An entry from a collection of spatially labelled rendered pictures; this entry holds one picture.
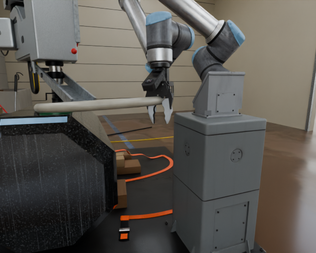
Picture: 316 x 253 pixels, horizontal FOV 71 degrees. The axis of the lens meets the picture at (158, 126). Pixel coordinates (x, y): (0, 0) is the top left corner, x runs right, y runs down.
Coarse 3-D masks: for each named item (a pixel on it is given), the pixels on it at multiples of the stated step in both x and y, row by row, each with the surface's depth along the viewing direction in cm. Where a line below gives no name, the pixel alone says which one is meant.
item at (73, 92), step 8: (40, 72) 138; (48, 80) 125; (64, 80) 138; (72, 80) 127; (56, 88) 115; (64, 88) 125; (72, 88) 127; (80, 88) 118; (64, 96) 106; (72, 96) 115; (80, 96) 117; (88, 96) 111
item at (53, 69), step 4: (52, 68) 130; (56, 68) 131; (60, 68) 134; (48, 72) 130; (52, 72) 129; (56, 72) 130; (60, 72) 132; (52, 76) 130; (56, 76) 130; (60, 76) 132; (56, 80) 131; (60, 80) 133
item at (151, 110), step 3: (153, 105) 79; (150, 108) 80; (153, 108) 80; (150, 111) 80; (153, 111) 80; (150, 114) 80; (153, 114) 80; (150, 117) 81; (153, 117) 80; (153, 120) 81; (153, 123) 81
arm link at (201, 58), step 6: (198, 48) 139; (204, 48) 138; (198, 54) 137; (204, 54) 133; (210, 54) 130; (192, 60) 142; (198, 60) 136; (204, 60) 133; (210, 60) 131; (216, 60) 130; (198, 66) 136; (204, 66) 132; (198, 72) 137
